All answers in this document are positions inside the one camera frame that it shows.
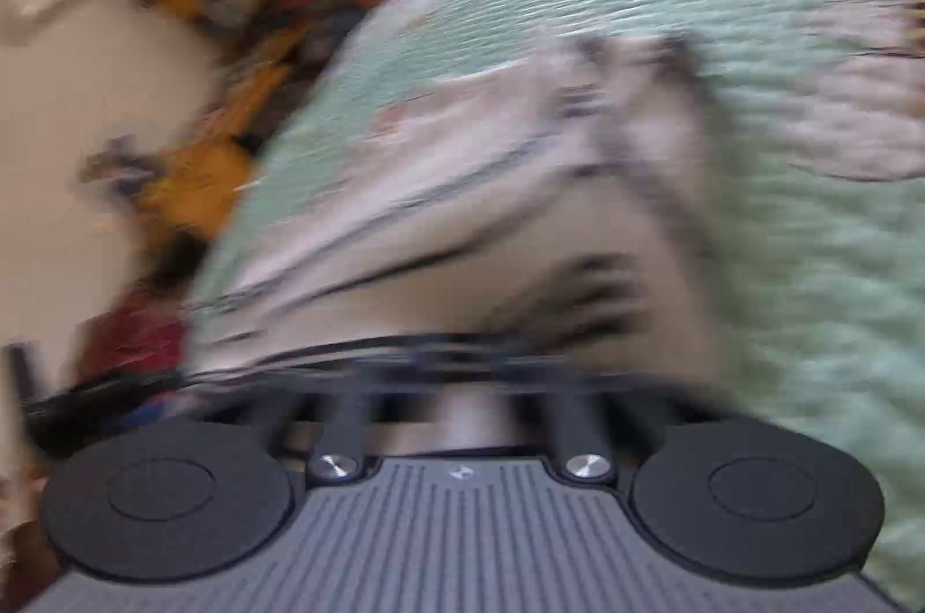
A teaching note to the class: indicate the green quilted bedspread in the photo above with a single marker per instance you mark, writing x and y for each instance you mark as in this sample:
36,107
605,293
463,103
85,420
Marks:
795,266

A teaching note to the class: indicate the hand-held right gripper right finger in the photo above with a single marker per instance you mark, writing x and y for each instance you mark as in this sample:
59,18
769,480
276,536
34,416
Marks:
578,432

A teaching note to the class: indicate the white black-striped sweater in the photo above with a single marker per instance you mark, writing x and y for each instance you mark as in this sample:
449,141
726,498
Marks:
506,208

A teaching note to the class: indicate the wooden desk with drawers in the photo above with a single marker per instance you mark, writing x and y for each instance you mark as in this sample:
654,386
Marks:
202,179

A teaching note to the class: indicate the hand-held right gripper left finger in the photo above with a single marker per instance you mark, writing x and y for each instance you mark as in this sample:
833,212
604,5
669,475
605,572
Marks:
339,432

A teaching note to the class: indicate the red bag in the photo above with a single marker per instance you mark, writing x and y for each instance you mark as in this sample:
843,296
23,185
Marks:
137,335

